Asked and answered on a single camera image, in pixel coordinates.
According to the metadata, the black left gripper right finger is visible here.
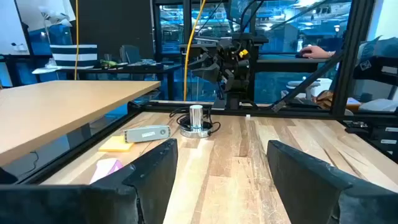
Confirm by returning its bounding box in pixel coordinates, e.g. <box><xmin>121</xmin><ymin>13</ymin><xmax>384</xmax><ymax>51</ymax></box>
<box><xmin>266</xmin><ymin>139</ymin><xmax>398</xmax><ymax>224</ymax></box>

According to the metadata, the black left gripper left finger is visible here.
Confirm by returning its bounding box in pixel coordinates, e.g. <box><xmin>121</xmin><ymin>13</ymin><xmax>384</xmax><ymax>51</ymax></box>
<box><xmin>0</xmin><ymin>138</ymin><xmax>179</xmax><ymax>224</ymax></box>

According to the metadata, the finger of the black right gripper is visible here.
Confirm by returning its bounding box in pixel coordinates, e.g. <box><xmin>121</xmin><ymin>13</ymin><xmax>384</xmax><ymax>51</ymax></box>
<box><xmin>190</xmin><ymin>62</ymin><xmax>222</xmax><ymax>83</ymax></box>
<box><xmin>188</xmin><ymin>46</ymin><xmax>214</xmax><ymax>70</ymax></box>

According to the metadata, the pink white plastic case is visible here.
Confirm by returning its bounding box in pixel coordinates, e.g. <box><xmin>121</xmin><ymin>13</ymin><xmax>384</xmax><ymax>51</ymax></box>
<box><xmin>89</xmin><ymin>157</ymin><xmax>124</xmax><ymax>185</ymax></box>

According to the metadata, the orange sticky note pad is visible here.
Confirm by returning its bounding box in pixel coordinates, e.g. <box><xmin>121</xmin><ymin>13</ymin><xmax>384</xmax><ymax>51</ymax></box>
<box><xmin>98</xmin><ymin>135</ymin><xmax>135</xmax><ymax>153</ymax></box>

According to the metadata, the white chair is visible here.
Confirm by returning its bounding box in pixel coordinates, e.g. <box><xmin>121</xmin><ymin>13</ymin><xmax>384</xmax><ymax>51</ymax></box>
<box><xmin>281</xmin><ymin>77</ymin><xmax>333</xmax><ymax>101</ymax></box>

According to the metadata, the black background table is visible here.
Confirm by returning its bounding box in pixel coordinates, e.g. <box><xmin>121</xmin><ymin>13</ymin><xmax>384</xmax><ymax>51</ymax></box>
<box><xmin>58</xmin><ymin>63</ymin><xmax>184</xmax><ymax>101</ymax></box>

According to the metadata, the person's hand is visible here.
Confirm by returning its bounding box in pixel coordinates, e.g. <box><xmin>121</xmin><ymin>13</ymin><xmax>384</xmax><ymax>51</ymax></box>
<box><xmin>299</xmin><ymin>45</ymin><xmax>331</xmax><ymax>60</ymax></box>

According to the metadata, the grey stapler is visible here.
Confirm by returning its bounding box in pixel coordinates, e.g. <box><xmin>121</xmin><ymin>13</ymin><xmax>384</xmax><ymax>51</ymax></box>
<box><xmin>123</xmin><ymin>124</ymin><xmax>172</xmax><ymax>144</ymax></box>

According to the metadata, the tan wooden desk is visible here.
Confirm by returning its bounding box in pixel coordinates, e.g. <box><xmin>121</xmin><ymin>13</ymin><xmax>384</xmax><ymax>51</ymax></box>
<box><xmin>0</xmin><ymin>80</ymin><xmax>162</xmax><ymax>167</ymax></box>

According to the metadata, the navy white striped box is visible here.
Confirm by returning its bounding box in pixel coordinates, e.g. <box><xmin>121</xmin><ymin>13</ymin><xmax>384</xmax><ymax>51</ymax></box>
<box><xmin>49</xmin><ymin>44</ymin><xmax>98</xmax><ymax>68</ymax></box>

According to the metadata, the thick yellow cable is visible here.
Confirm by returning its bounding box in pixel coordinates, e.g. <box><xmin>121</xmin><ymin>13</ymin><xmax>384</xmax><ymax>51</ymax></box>
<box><xmin>183</xmin><ymin>0</ymin><xmax>207</xmax><ymax>102</ymax></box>

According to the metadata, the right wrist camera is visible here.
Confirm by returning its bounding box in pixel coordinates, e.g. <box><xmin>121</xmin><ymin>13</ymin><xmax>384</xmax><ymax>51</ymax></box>
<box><xmin>217</xmin><ymin>37</ymin><xmax>250</xmax><ymax>59</ymax></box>

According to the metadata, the black lamp power cord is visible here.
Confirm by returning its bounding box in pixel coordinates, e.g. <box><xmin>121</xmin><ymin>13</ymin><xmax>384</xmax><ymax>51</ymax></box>
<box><xmin>169</xmin><ymin>107</ymin><xmax>222</xmax><ymax>135</ymax></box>

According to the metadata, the black aluminium rig frame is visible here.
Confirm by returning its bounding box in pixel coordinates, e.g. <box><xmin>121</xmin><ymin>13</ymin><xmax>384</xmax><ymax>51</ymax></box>
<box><xmin>18</xmin><ymin>0</ymin><xmax>398</xmax><ymax>185</ymax></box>

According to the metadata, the thin yellow cable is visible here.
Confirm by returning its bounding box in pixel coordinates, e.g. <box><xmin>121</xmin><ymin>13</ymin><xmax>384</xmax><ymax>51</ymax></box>
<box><xmin>73</xmin><ymin>0</ymin><xmax>80</xmax><ymax>81</ymax></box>

